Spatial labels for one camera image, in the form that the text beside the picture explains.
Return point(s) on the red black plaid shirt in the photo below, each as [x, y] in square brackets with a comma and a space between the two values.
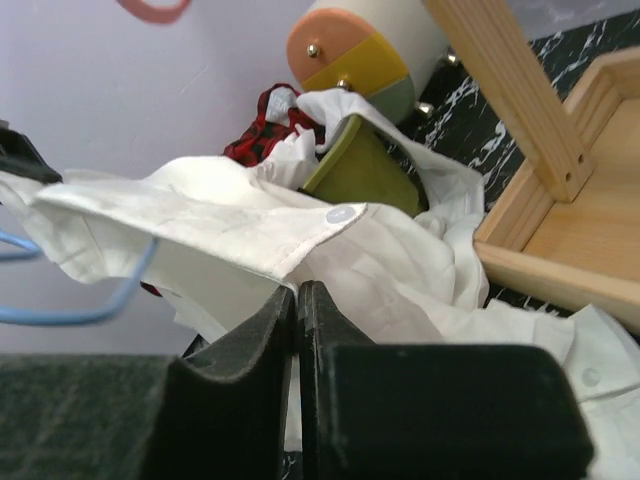
[280, 143]

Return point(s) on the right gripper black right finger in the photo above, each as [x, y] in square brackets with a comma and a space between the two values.
[432, 411]

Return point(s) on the pink hangers bundle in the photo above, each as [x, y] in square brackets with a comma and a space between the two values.
[157, 15]

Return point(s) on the blue wire hanger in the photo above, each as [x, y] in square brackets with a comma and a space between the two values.
[32, 295]

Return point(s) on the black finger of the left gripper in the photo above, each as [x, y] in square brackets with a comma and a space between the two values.
[20, 157]

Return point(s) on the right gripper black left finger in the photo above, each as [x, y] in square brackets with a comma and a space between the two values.
[217, 414]

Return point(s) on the wooden clothes rack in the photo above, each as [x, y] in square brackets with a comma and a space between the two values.
[566, 228]

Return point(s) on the olive green garment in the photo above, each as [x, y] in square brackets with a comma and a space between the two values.
[359, 168]

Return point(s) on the white shirt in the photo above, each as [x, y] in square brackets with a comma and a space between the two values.
[230, 235]

